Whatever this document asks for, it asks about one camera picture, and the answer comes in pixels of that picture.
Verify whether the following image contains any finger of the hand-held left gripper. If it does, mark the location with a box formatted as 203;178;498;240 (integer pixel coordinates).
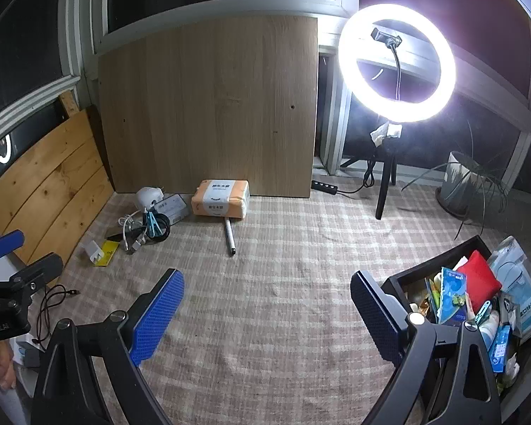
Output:
0;230;26;271
0;252;65;302

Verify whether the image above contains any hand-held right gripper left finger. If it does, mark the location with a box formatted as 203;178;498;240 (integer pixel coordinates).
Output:
30;268;185;425

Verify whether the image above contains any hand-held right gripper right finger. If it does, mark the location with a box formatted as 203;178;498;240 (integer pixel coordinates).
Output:
350;270;503;425

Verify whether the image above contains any black storage box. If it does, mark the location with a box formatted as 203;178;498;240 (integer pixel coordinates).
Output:
381;236;531;425

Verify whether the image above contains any white charger plug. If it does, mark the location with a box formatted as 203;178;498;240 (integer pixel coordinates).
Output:
83;240;105;263

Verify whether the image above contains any yellow card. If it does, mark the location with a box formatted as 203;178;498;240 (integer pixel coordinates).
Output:
93;239;121;266

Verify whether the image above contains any white cable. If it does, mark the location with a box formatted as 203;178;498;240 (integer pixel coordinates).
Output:
119;212;147;254

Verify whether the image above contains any white printed box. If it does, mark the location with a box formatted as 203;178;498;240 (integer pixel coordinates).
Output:
153;194;187;226

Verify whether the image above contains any silver pen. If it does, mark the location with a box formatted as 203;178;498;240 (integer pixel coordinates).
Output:
222;218;237;256

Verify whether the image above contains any white round charger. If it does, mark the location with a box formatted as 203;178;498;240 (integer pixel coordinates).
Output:
135;187;165;211

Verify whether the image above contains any orange tissue pack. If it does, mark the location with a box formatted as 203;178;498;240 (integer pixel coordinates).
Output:
191;179;252;221

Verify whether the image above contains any checked desktop cloth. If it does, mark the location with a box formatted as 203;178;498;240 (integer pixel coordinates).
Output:
27;186;531;425

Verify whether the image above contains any person's left hand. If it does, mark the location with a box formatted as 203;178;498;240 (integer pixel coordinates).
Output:
0;341;18;390

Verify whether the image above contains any pine wood board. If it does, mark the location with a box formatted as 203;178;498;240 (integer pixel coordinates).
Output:
0;106;116;266

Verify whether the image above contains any blue packet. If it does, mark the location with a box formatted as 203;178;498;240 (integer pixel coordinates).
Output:
436;267;468;324

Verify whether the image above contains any red pouch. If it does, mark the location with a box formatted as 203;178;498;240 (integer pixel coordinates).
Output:
458;250;502;302

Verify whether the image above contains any small blue box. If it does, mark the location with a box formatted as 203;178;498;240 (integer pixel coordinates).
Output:
489;325;513;373

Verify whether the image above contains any clear mask bag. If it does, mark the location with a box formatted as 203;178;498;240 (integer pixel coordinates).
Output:
487;236;531;293

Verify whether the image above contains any potted plant in white pot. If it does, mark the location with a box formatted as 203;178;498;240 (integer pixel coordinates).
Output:
402;119;514;240

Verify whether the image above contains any crumpled white tissue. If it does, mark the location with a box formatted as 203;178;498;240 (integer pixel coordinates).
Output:
370;123;402;146

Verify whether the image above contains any large light wooden board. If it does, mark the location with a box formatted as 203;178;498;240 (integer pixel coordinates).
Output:
98;14;318;198

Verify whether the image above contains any black phone holder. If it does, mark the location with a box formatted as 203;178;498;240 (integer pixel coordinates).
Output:
371;27;403;100

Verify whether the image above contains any thin black cable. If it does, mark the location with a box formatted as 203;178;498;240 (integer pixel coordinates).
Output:
29;284;81;346

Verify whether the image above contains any black power cable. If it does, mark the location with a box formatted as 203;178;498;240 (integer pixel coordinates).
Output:
336;155;377;196

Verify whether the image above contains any white ring light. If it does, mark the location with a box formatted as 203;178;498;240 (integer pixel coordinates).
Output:
338;4;457;124

